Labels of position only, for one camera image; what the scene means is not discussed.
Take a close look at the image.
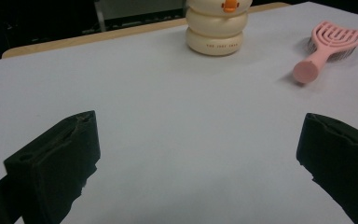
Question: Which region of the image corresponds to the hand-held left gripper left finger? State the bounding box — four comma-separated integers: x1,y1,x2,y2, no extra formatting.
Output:
3,110,102,224

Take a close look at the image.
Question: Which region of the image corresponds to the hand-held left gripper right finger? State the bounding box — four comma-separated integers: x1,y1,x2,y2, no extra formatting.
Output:
296,112,358,224

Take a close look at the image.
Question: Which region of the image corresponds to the white table sheet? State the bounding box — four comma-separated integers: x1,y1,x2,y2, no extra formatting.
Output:
0,1,358,224

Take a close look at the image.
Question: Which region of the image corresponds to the cream ringed duck container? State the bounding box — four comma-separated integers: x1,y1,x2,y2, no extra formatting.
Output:
185,0,254,57

